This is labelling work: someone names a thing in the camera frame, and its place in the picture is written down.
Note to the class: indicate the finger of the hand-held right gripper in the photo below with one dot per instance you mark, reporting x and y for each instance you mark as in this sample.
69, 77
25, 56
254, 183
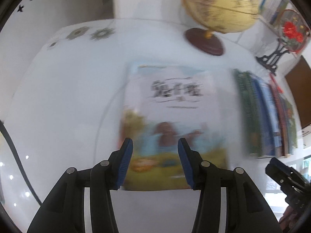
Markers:
279, 171

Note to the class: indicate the yellow globe with brown base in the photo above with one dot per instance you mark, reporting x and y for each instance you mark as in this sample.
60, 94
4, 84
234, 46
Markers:
218, 7

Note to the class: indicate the pale rabbit picture book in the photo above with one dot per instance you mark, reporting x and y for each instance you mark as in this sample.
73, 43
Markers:
175, 116

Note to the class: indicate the red tassel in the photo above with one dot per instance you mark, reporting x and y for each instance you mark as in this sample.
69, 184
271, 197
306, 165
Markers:
275, 82

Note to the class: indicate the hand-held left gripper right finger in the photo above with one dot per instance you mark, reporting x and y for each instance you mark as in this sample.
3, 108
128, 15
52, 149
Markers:
185, 166

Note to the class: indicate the red picture book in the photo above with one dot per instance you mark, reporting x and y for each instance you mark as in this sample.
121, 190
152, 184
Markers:
281, 123

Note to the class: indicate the light blue picture book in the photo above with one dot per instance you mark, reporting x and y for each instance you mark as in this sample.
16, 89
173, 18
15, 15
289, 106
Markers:
272, 119

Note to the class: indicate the olive green picture book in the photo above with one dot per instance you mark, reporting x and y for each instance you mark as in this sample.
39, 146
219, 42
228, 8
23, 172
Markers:
291, 123

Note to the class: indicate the round embroidered flower fan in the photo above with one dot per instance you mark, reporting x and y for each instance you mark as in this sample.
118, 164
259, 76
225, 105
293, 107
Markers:
292, 31

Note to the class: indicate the person's right hand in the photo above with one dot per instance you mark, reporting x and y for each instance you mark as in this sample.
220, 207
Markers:
288, 219

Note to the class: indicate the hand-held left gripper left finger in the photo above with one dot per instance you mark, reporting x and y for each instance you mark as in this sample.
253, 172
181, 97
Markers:
125, 166

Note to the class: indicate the dark blue picture book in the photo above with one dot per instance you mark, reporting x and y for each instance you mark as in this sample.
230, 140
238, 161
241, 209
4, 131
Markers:
263, 121

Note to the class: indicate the black fan stand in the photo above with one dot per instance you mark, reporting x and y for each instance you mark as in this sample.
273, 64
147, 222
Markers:
273, 58

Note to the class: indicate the teal green picture book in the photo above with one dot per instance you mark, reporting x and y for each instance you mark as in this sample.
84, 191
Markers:
245, 111

